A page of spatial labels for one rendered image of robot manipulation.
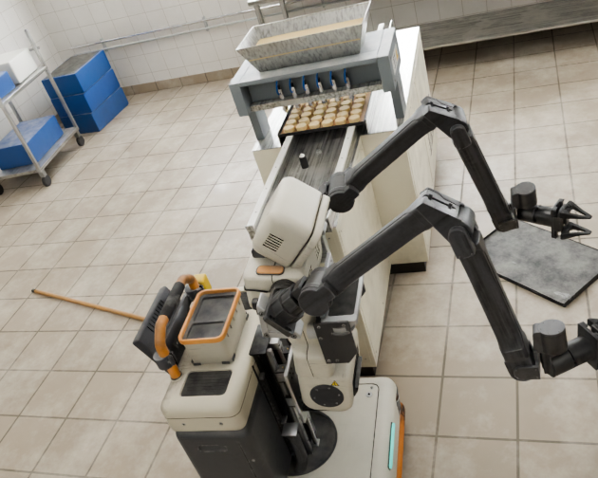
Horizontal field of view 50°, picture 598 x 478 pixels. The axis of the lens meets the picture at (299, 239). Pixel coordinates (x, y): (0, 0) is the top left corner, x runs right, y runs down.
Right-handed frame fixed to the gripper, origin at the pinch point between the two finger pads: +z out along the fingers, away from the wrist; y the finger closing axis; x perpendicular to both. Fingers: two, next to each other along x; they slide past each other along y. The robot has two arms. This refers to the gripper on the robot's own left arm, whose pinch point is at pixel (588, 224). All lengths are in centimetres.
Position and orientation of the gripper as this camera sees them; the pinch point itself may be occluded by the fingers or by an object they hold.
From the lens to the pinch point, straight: 196.1
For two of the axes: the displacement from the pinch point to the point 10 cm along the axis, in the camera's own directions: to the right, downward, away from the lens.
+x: 6.2, -5.7, 5.4
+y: -2.4, -7.9, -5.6
